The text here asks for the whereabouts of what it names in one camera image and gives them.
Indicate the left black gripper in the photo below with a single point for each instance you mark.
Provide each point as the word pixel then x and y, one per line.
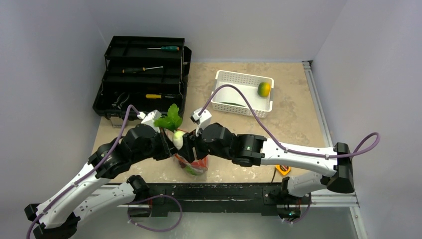
pixel 167 150

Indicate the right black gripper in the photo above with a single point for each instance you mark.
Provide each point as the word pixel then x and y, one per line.
pixel 190 145

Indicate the white radish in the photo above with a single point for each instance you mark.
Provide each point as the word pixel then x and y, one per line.
pixel 171 122

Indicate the clear orange zip bag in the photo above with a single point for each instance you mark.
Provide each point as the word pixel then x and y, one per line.
pixel 190 158

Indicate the green cucumber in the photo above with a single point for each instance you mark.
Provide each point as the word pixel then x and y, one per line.
pixel 232 104

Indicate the green yellow mango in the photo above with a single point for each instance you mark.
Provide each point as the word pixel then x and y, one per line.
pixel 264 89

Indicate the pink peach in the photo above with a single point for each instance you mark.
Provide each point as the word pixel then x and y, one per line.
pixel 201 164

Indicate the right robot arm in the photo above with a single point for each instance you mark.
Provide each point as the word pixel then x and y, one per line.
pixel 328 168

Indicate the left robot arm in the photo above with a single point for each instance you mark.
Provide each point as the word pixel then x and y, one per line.
pixel 59 216

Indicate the black pliers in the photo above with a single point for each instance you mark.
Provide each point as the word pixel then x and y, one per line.
pixel 120 101

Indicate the black open toolbox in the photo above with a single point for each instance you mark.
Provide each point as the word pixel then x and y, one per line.
pixel 131 52

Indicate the black yellow screwdriver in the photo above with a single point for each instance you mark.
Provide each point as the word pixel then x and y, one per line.
pixel 141 69

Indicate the yellow tape measure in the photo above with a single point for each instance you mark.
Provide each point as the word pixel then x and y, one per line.
pixel 283 170

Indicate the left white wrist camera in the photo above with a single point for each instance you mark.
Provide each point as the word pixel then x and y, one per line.
pixel 150 118

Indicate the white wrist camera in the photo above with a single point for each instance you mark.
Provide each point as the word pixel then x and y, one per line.
pixel 150 118
pixel 202 118

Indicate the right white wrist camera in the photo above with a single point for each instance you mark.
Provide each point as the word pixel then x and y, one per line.
pixel 202 118

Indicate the yellow handled screwdriver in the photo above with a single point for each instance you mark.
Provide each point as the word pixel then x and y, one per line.
pixel 162 96

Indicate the green handled screwdriver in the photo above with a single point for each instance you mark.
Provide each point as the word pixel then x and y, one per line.
pixel 166 48

